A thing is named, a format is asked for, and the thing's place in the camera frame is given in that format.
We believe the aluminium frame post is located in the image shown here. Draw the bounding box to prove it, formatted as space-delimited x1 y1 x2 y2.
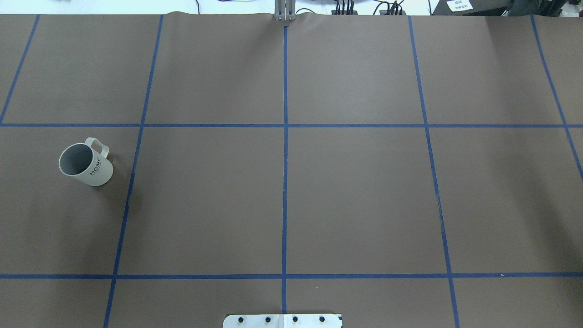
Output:
274 0 297 21

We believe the white HOME mug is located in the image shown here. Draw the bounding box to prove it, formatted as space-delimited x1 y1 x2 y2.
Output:
58 137 114 187

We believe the white camera mast with base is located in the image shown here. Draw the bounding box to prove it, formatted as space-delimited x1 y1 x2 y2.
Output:
222 313 343 328

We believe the brown paper table cover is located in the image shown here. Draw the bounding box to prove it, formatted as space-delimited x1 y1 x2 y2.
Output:
1 12 582 328

